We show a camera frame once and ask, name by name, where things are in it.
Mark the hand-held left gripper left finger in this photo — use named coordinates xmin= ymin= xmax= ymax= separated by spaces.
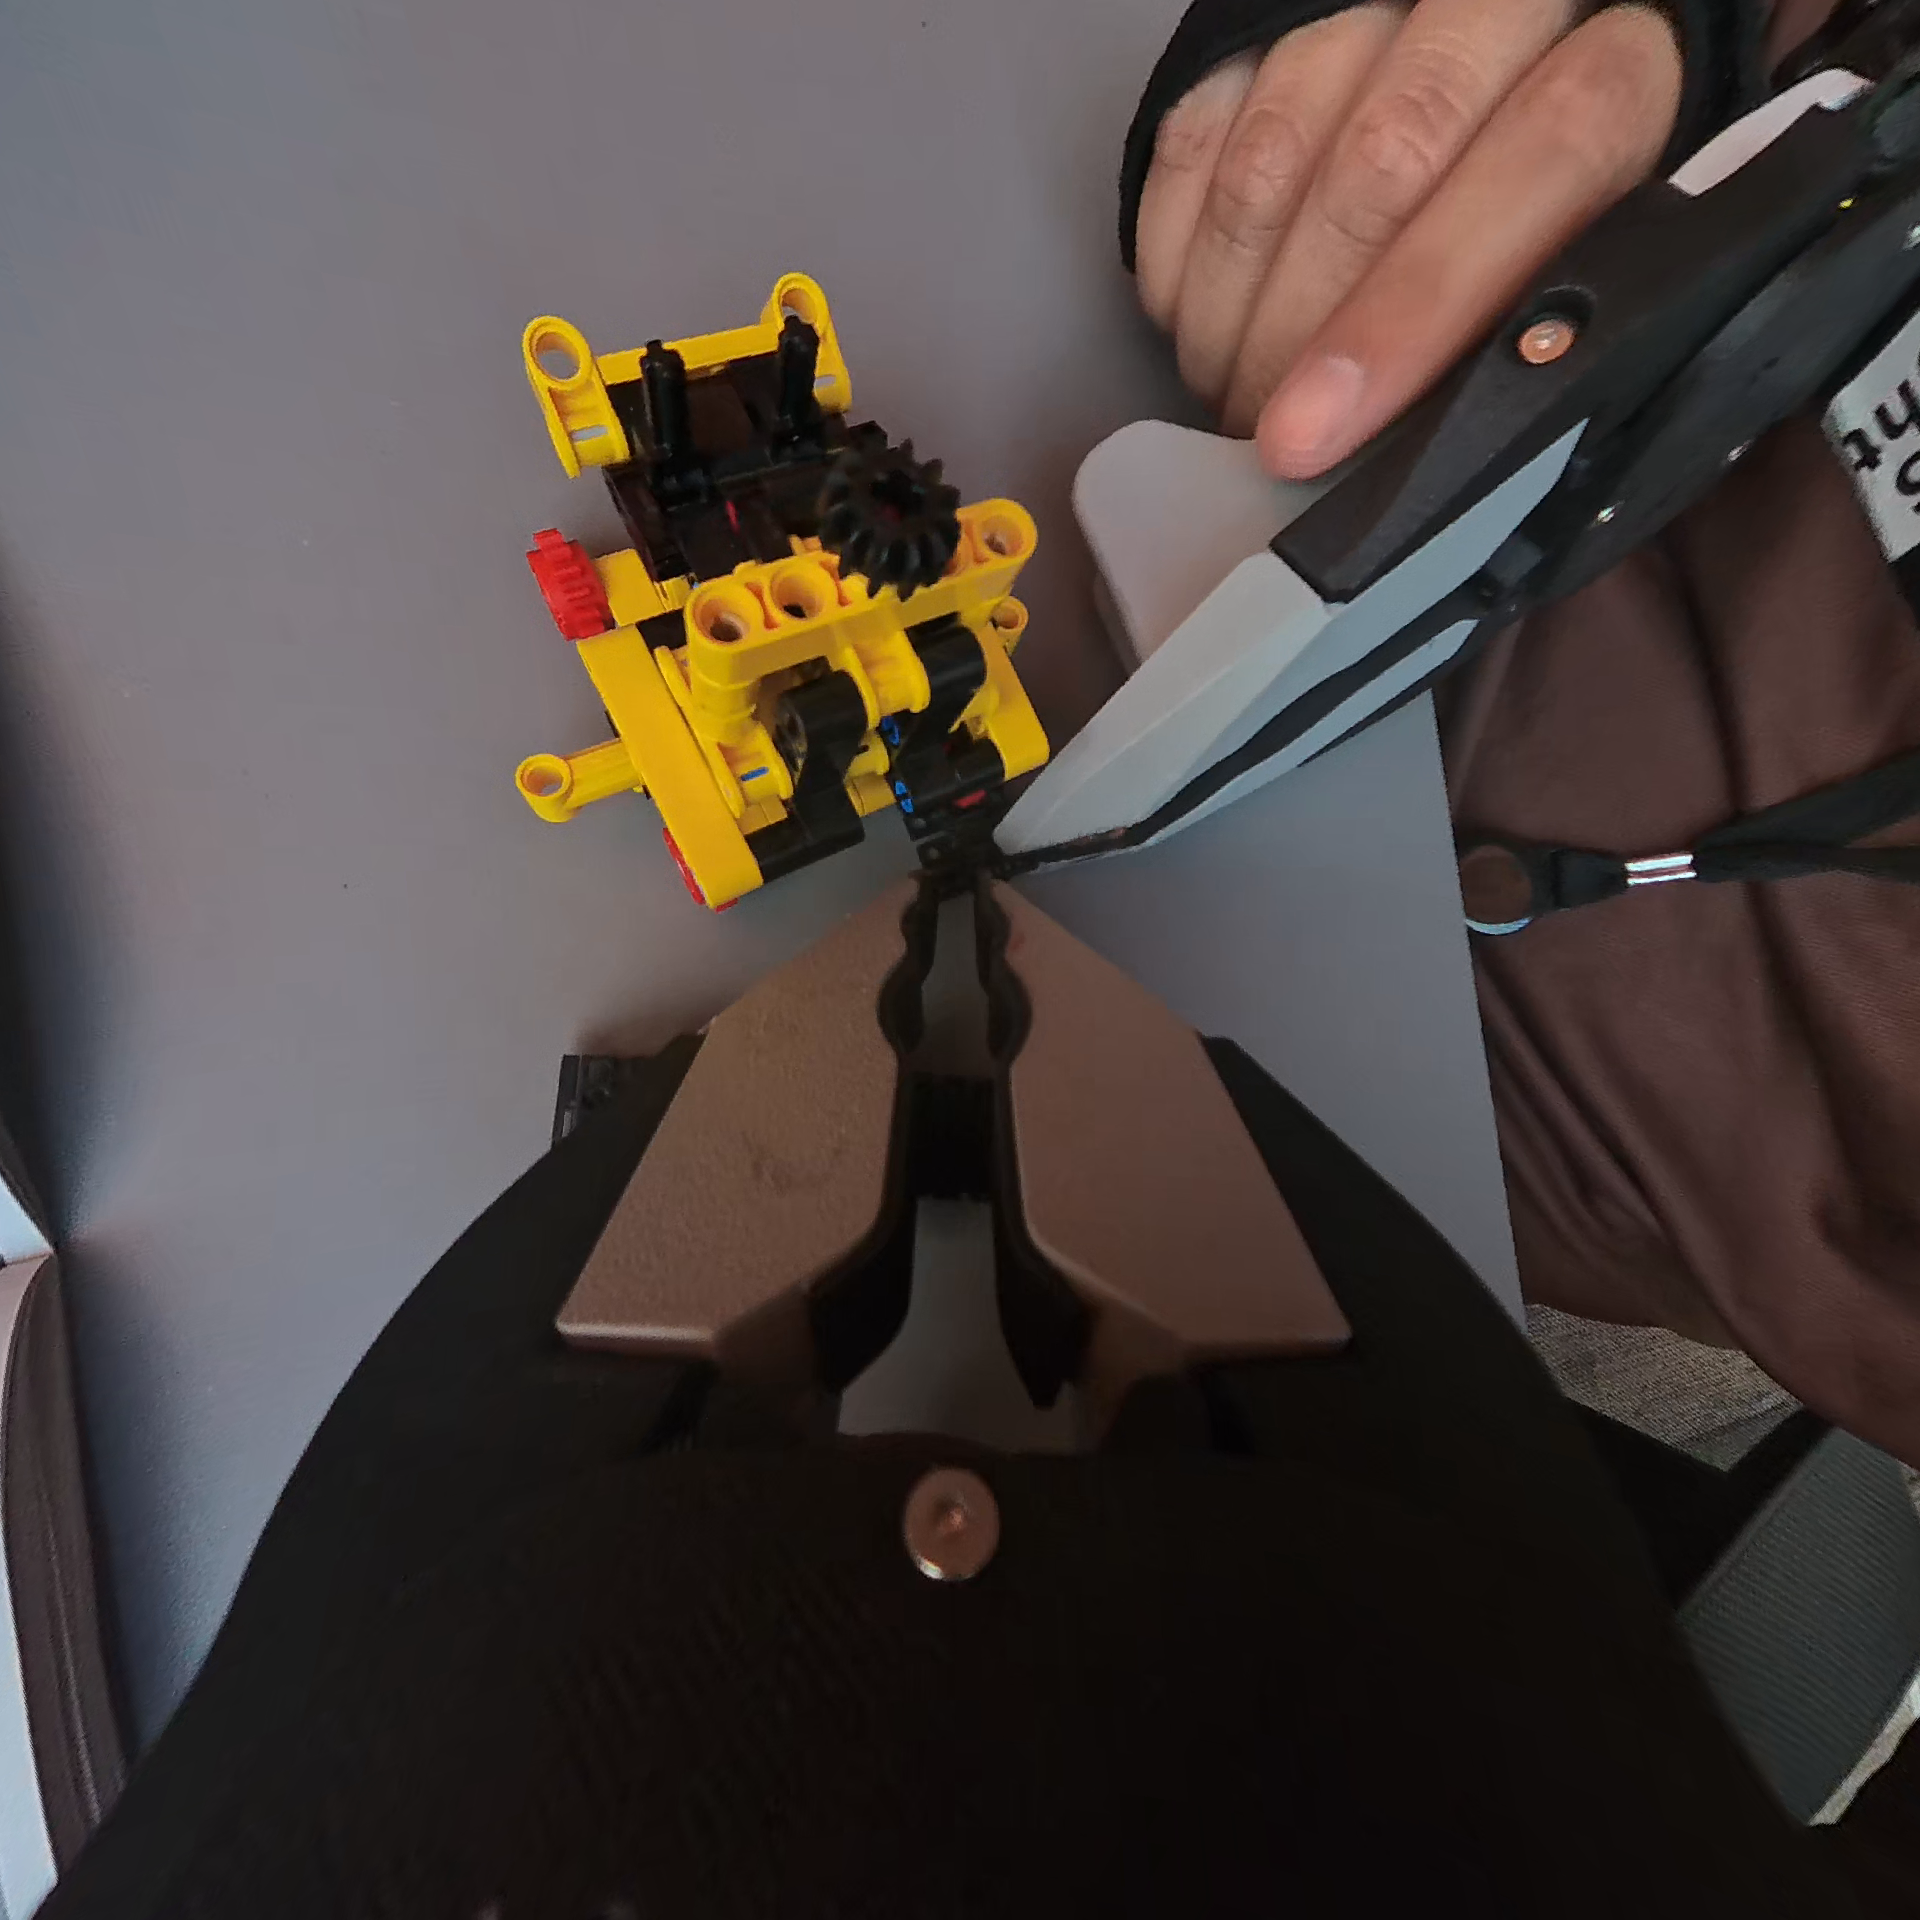
xmin=555 ymin=879 xmax=924 ymax=1391

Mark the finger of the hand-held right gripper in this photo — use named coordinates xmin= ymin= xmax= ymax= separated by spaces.
xmin=994 ymin=421 xmax=1593 ymax=857
xmin=1026 ymin=615 xmax=1488 ymax=870

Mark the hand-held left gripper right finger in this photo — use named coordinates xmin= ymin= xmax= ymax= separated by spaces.
xmin=984 ymin=879 xmax=1354 ymax=1409

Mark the yellow lego bulldozer model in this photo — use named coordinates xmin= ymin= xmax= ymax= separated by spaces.
xmin=515 ymin=273 xmax=1051 ymax=915

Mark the lego instruction booklet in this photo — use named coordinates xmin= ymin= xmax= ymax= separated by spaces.
xmin=0 ymin=1118 xmax=128 ymax=1920

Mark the person's right hand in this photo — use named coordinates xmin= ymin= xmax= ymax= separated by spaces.
xmin=1137 ymin=0 xmax=1686 ymax=483

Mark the grey metal panel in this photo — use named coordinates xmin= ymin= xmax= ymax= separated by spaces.
xmin=1672 ymin=1422 xmax=1920 ymax=1829

